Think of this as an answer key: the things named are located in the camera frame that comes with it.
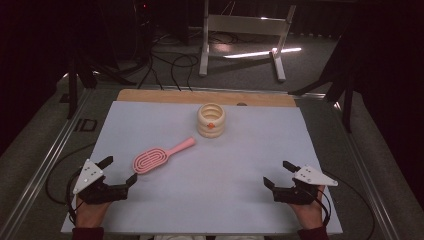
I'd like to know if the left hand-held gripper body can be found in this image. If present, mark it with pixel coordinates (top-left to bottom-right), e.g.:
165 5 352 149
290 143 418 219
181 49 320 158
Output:
72 158 130 205

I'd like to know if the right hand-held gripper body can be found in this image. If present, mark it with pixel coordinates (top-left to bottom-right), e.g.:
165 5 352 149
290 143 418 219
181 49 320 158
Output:
272 165 339 206

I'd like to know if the pink hairbrush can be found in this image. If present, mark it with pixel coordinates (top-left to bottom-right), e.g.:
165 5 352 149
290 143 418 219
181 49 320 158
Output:
132 136 197 175

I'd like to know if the cream ribbed holder cup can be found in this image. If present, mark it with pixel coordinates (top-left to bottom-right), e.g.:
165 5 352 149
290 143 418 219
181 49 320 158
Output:
196 102 227 139

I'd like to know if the person's left hand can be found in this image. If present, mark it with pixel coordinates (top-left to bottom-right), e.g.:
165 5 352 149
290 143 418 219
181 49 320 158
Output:
75 195 113 230

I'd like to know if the person's right hand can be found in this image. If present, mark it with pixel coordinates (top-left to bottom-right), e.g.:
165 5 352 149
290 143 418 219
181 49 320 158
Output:
289 185 330 231

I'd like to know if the black tripod stand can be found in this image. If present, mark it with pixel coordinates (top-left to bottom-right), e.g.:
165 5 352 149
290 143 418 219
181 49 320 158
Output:
65 49 138 121
287 29 360 135

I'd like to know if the dark equipment rack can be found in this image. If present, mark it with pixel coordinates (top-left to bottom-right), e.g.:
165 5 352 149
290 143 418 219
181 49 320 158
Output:
132 0 158 66

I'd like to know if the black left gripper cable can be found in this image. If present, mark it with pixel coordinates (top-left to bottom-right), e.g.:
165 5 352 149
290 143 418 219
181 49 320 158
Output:
45 142 98 226

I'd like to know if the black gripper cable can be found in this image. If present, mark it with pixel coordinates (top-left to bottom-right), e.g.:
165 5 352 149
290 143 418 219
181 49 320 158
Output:
314 169 377 240
45 142 98 226

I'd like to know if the aluminium floor rail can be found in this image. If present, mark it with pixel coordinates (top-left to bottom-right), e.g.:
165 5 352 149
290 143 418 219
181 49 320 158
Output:
0 87 93 240
331 99 403 240

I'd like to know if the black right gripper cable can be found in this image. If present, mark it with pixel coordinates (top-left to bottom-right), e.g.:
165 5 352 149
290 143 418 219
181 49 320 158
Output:
314 169 377 240

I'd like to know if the black floor cable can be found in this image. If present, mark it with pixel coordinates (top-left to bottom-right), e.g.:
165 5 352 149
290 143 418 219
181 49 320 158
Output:
151 49 201 92
136 39 165 92

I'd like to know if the white metal stand frame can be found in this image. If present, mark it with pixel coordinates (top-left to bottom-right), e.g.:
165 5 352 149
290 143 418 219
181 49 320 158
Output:
198 0 298 84

